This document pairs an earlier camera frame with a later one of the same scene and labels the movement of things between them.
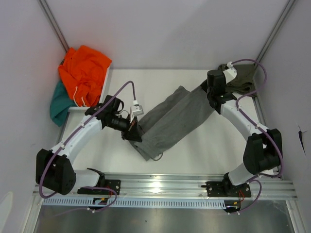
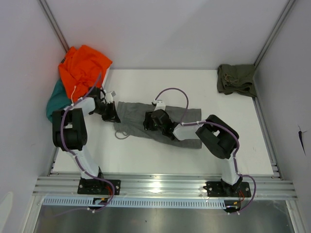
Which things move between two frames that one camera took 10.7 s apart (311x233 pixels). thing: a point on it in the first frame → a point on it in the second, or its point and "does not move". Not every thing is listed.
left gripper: x=131 y=133 → x=112 y=115
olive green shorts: x=244 y=82 does not move
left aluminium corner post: x=51 y=20 does not move
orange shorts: x=83 y=70 does not move
